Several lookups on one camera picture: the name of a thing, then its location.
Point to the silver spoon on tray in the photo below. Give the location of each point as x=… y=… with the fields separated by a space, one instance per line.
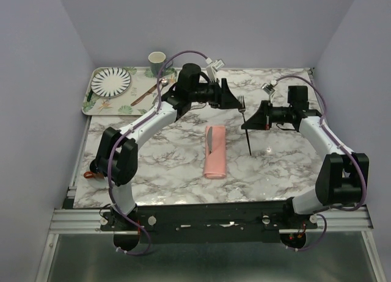
x=164 y=82

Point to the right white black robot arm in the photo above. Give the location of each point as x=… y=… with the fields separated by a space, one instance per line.
x=342 y=180

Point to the orange patterned teacup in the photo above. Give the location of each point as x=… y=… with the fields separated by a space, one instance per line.
x=88 y=175

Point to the pink cloth napkin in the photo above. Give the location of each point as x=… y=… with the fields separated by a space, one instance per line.
x=215 y=166

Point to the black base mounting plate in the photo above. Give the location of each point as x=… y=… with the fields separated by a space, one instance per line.
x=255 y=221

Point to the green ceramic mug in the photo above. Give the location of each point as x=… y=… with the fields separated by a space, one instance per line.
x=156 y=59

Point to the aluminium rail frame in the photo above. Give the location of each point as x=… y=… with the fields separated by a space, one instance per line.
x=341 y=248

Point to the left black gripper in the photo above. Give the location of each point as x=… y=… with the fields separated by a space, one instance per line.
x=222 y=97

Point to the silver table knife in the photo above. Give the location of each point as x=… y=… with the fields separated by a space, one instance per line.
x=209 y=140

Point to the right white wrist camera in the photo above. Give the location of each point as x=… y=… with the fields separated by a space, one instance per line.
x=269 y=88

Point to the leaf pattern serving tray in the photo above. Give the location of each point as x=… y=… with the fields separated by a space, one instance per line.
x=141 y=81

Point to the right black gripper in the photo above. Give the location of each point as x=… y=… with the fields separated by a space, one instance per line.
x=258 y=121

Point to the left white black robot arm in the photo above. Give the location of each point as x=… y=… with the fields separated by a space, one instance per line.
x=117 y=155

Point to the black silver fork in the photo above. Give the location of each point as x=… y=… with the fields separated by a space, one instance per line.
x=242 y=110

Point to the copper knife on tray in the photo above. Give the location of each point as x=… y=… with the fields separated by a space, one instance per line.
x=147 y=93

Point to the striped white plate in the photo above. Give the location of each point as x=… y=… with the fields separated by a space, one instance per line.
x=110 y=82

